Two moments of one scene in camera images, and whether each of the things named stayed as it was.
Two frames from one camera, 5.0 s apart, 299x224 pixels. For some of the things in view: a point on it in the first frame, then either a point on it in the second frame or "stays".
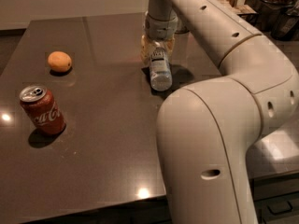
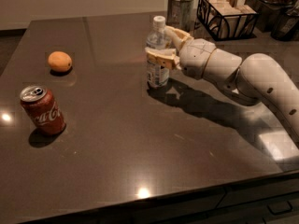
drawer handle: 279,207 stays
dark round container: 283,26 stays
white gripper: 160,28 → 195,57
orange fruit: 59,61 stays
